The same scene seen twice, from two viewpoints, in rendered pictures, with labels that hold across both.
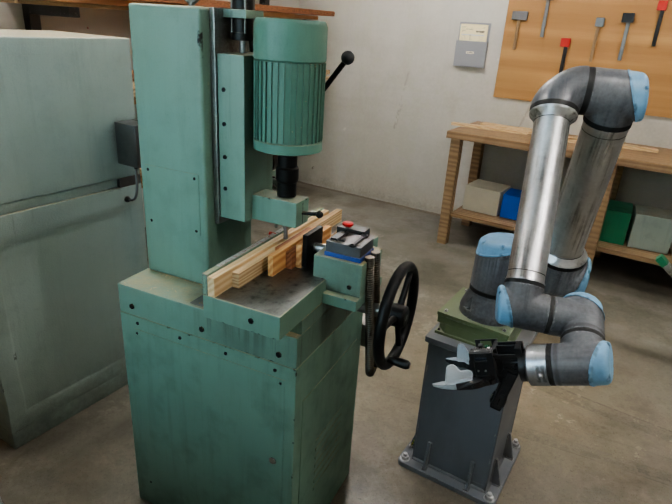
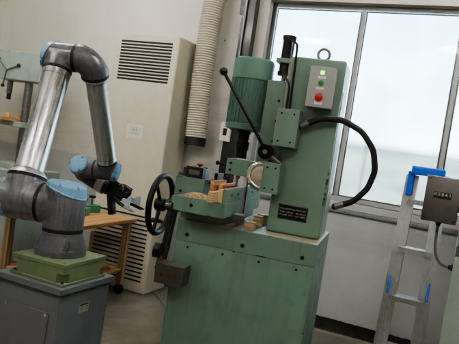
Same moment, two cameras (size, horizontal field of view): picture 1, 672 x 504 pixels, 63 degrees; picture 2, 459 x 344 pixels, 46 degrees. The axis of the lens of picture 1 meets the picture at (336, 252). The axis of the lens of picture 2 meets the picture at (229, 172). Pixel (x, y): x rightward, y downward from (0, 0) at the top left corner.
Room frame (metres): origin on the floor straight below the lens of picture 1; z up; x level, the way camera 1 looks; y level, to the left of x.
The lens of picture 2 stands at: (3.75, -0.23, 1.13)
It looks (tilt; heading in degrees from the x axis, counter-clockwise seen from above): 3 degrees down; 172
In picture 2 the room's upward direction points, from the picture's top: 9 degrees clockwise
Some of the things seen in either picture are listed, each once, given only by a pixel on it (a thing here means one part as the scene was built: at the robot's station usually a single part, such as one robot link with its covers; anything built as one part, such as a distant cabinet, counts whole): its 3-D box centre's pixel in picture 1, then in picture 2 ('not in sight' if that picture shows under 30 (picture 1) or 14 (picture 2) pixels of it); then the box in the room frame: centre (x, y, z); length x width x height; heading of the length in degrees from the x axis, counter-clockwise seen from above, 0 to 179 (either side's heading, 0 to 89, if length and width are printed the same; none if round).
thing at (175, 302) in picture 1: (248, 291); (256, 235); (1.45, 0.25, 0.76); 0.57 x 0.45 x 0.09; 66
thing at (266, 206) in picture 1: (280, 210); (242, 169); (1.41, 0.16, 1.03); 0.14 x 0.07 x 0.09; 66
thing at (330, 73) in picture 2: not in sight; (321, 88); (1.66, 0.38, 1.40); 0.10 x 0.06 x 0.16; 66
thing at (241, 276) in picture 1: (295, 242); (231, 193); (1.45, 0.12, 0.92); 0.59 x 0.02 x 0.04; 156
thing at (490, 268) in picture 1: (501, 262); (63, 203); (1.65, -0.54, 0.81); 0.17 x 0.15 x 0.18; 75
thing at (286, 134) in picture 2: not in sight; (287, 128); (1.62, 0.28, 1.23); 0.09 x 0.08 x 0.15; 66
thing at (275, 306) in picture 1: (318, 274); (210, 200); (1.35, 0.04, 0.87); 0.61 x 0.30 x 0.06; 156
